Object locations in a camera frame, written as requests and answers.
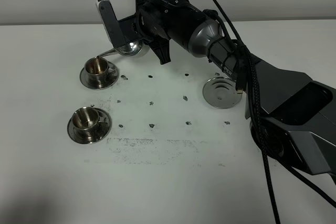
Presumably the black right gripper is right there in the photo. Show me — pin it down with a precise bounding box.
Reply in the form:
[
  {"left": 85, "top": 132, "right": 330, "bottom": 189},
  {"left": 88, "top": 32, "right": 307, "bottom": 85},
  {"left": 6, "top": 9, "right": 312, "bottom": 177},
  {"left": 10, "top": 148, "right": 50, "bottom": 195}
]
[{"left": 135, "top": 0, "right": 200, "bottom": 65}]

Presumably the stainless steel teapot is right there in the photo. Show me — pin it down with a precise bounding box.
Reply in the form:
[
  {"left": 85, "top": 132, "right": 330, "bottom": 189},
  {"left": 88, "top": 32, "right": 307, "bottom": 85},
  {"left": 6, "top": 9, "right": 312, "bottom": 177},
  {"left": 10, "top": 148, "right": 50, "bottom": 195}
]
[{"left": 96, "top": 40, "right": 150, "bottom": 58}]

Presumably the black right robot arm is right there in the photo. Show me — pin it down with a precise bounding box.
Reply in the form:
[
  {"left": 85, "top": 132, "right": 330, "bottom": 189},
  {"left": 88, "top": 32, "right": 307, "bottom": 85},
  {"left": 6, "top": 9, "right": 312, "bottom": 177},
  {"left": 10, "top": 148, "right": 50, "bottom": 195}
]
[{"left": 136, "top": 0, "right": 335, "bottom": 175}]

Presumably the far stainless steel saucer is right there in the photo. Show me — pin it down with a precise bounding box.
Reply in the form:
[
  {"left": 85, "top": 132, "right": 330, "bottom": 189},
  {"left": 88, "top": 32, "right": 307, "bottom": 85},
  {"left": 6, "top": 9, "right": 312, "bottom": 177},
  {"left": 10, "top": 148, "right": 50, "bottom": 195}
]
[{"left": 79, "top": 61, "right": 119, "bottom": 90}]

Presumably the stainless steel saucer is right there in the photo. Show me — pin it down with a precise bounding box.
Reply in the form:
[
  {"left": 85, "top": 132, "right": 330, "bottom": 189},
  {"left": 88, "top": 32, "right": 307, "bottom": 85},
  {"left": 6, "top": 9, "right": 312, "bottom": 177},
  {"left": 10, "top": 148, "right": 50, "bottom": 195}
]
[
  {"left": 79, "top": 61, "right": 119, "bottom": 90},
  {"left": 67, "top": 108, "right": 112, "bottom": 144}
]

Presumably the far stainless steel teacup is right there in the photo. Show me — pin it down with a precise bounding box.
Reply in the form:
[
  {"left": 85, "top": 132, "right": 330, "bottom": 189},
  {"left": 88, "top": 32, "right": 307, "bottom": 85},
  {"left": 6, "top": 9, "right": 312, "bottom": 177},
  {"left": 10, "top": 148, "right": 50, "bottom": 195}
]
[{"left": 84, "top": 57, "right": 108, "bottom": 74}]

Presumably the stainless steel teacup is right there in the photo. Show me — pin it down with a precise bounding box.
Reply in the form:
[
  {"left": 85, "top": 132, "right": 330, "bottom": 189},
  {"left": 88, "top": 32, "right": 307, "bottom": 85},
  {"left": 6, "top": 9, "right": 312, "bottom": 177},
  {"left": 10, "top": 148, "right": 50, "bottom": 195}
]
[
  {"left": 70, "top": 106, "right": 107, "bottom": 133},
  {"left": 84, "top": 57, "right": 108, "bottom": 74}
]

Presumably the steel saucer under teapot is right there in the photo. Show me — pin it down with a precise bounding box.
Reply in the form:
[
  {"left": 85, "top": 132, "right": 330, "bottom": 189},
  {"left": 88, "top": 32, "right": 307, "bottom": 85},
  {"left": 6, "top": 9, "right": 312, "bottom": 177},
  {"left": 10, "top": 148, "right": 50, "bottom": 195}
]
[{"left": 202, "top": 77, "right": 242, "bottom": 109}]

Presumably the near stainless steel saucer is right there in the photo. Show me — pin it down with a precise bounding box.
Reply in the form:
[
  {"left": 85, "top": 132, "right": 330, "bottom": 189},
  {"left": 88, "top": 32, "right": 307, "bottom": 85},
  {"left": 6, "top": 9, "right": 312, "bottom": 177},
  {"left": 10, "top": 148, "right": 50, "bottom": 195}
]
[{"left": 67, "top": 108, "right": 112, "bottom": 144}]

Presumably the near stainless steel teacup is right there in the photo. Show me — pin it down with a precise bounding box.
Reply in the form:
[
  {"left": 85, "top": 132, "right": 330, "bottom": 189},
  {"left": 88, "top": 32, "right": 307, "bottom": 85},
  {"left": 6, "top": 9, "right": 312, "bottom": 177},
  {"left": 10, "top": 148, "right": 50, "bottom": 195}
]
[{"left": 70, "top": 106, "right": 107, "bottom": 133}]

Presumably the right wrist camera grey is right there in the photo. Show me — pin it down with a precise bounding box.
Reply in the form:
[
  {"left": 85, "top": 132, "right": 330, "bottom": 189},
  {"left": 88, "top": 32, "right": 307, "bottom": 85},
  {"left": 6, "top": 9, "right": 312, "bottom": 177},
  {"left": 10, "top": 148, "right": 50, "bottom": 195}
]
[{"left": 97, "top": 0, "right": 140, "bottom": 48}]

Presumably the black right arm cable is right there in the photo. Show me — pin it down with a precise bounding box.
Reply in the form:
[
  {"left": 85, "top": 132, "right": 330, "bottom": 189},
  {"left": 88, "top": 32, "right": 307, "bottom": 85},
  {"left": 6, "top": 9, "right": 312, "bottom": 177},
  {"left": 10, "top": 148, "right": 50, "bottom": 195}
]
[{"left": 194, "top": 0, "right": 336, "bottom": 224}]

